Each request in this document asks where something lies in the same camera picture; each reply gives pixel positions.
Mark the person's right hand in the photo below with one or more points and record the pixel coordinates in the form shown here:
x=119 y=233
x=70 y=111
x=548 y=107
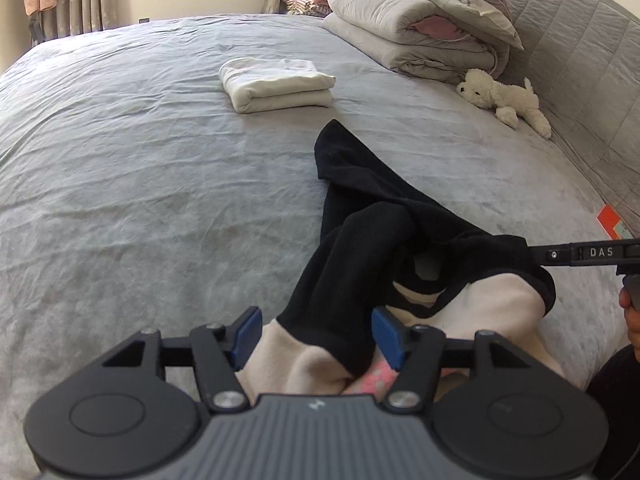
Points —
x=635 y=330

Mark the folded grey duvet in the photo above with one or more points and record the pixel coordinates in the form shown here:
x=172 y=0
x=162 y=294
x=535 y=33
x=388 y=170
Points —
x=400 y=25

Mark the grey quilted headboard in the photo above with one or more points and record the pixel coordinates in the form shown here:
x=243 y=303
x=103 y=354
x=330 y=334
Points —
x=585 y=50

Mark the orange card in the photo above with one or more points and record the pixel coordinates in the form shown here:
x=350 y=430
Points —
x=611 y=221

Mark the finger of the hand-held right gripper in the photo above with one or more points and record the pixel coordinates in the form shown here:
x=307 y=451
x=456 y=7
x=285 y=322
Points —
x=552 y=255

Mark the white plush dog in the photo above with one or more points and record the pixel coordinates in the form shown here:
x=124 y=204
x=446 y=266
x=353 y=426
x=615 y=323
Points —
x=500 y=95

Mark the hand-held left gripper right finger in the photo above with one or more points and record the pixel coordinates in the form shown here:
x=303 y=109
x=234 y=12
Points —
x=386 y=337

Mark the folded white cloth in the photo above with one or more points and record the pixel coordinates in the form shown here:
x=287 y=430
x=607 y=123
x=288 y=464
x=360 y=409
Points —
x=275 y=82

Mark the grey bed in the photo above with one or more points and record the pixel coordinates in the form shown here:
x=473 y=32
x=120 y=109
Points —
x=150 y=185

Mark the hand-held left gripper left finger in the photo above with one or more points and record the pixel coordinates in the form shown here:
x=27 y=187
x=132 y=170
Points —
x=247 y=332

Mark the black and cream sweater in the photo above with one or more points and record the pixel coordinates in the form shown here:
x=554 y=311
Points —
x=360 y=240

